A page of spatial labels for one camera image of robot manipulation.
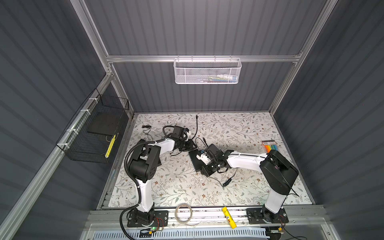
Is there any yellow marker in black basket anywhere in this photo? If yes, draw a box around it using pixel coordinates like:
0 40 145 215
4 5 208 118
105 135 117 159

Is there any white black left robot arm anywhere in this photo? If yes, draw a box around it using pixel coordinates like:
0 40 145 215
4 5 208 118
124 138 197 213

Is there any thin black adapter cable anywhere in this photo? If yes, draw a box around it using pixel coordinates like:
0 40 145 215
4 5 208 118
141 124 154 142

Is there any black wire mesh basket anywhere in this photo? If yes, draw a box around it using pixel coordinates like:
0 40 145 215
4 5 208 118
57 90 130 164

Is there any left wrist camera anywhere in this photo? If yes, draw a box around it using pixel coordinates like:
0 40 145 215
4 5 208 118
170 126 191 141

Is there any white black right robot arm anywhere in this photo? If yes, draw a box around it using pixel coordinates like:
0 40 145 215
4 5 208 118
196 150 299 215

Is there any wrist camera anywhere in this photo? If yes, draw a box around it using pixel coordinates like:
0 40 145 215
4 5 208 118
170 126 191 141
196 144 224 165

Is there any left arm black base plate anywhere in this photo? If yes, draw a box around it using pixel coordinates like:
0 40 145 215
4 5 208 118
127 210 169 228

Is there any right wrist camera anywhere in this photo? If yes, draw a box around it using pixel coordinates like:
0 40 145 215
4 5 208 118
196 144 224 165

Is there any coloured marker pack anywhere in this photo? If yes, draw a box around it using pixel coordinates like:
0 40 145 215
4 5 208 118
261 140 279 153

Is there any yellow glue stick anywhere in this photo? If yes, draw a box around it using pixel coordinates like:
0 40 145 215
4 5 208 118
222 207 237 229

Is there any black ethernet cable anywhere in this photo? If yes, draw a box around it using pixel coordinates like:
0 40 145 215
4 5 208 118
169 114 238 175

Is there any black corrugated cable conduit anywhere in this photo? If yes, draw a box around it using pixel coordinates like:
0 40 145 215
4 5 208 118
119 125 176 240

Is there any clear tape ring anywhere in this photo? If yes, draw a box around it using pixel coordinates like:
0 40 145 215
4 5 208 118
174 203 194 225

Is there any white wire mesh basket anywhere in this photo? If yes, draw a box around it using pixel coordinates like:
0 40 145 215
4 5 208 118
173 58 242 85

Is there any thin black usb cable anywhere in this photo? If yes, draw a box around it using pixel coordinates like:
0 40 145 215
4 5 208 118
206 167 238 188

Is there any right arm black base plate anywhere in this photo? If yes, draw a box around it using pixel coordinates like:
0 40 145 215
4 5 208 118
246 207 289 224

